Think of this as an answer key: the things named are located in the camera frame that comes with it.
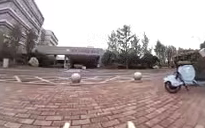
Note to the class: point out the low grey canopy building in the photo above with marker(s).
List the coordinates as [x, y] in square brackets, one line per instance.
[80, 53]

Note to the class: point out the stone ball bollard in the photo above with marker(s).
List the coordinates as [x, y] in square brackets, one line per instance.
[137, 76]
[75, 78]

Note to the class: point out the row of trees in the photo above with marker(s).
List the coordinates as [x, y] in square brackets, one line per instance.
[130, 50]

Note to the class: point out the grey building behind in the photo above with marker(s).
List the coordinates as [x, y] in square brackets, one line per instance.
[49, 37]

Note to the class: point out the robot's own part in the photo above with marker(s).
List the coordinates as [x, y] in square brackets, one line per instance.
[66, 125]
[131, 125]

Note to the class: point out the large pale boulder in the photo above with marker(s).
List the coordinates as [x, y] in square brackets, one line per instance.
[33, 61]

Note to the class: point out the pale blue scooter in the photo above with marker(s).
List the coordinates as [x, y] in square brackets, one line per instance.
[181, 78]

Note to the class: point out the trees beside tall building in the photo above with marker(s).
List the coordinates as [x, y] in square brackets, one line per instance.
[10, 45]

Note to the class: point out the tall grey building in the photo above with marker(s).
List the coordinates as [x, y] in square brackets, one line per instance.
[10, 16]

